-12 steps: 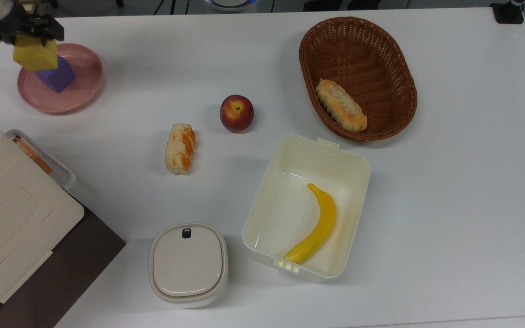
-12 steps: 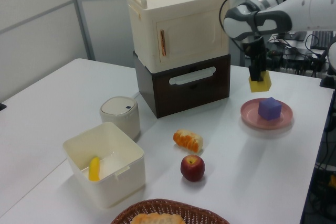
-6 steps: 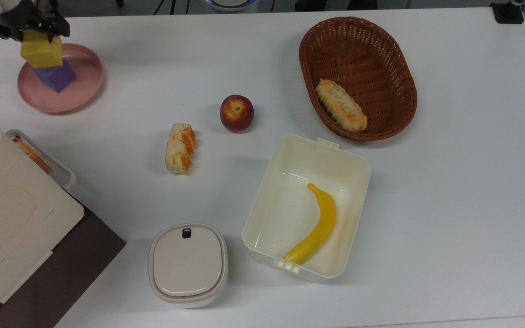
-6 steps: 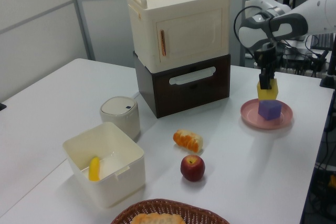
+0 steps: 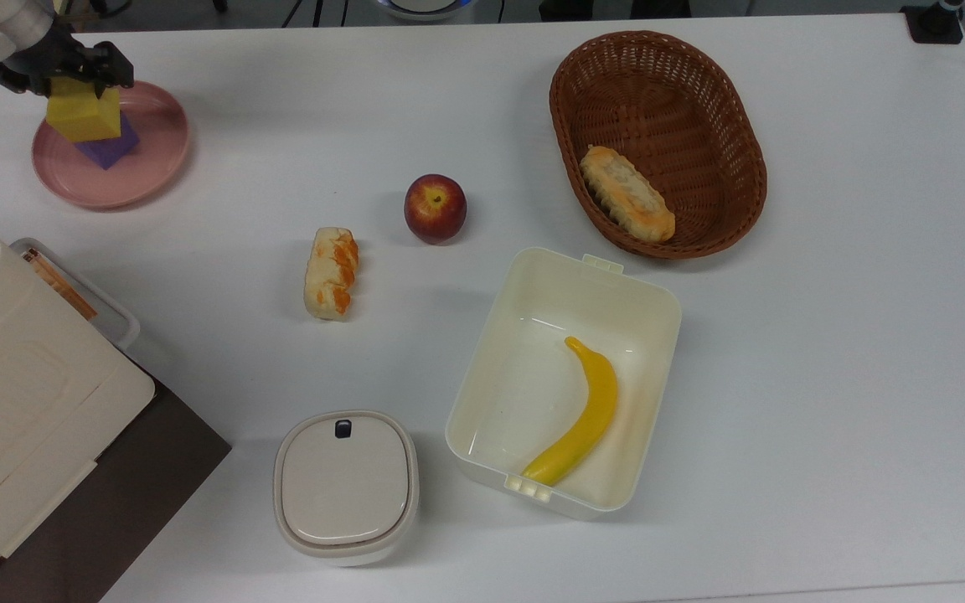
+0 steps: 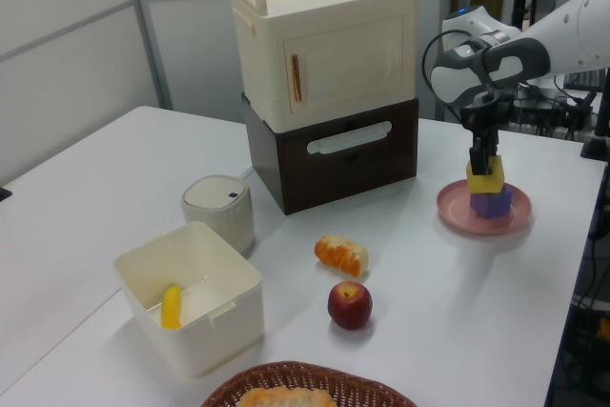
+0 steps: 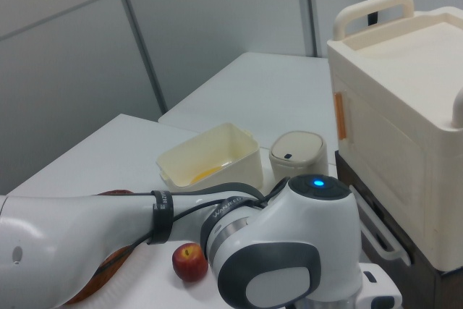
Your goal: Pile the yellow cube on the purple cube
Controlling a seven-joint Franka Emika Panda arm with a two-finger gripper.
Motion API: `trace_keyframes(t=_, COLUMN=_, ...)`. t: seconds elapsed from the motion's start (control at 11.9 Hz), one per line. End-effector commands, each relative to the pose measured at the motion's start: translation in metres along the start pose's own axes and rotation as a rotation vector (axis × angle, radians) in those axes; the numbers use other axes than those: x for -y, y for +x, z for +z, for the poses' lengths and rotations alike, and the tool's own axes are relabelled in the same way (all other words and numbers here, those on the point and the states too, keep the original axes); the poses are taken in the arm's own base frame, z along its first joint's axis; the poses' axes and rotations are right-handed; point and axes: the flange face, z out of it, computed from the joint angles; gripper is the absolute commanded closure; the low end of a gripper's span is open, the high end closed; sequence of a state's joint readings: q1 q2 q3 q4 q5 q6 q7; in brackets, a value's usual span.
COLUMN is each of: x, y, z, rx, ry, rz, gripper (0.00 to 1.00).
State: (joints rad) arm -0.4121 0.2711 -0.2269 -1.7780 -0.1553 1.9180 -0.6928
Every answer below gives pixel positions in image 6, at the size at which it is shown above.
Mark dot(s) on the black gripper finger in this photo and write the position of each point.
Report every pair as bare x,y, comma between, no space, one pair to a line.
496,146
480,156

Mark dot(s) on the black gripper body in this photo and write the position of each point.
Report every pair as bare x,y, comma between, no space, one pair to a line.
486,116

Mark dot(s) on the yellow cube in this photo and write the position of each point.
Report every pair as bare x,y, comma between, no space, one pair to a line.
495,178

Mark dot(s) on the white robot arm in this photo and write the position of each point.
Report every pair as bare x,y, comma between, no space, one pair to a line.
567,40

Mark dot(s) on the purple cube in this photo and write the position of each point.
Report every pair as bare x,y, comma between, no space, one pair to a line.
491,206

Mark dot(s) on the pink plate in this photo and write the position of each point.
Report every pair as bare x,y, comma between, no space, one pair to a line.
457,214

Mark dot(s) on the black clamp stand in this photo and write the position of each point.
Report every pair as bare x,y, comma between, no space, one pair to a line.
595,140

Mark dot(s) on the dark brown drawer box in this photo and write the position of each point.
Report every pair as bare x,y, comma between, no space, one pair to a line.
343,173

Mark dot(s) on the cream plastic cabinet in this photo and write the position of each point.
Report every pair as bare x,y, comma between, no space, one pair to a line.
343,54

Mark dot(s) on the bread with orange slices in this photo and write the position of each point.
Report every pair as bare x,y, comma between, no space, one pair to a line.
343,254

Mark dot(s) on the red apple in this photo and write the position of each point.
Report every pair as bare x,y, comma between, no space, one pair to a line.
350,307

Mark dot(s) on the small lidded white container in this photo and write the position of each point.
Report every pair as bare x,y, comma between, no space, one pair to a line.
219,211

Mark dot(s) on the brown wicker basket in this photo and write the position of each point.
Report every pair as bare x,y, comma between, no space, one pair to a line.
286,378

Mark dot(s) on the toasted bread loaf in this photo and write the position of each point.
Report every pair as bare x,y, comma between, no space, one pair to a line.
286,397

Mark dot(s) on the cream plastic open box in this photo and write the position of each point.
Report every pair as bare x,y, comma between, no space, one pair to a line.
205,331

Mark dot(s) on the yellow banana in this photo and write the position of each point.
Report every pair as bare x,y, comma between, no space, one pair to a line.
171,309

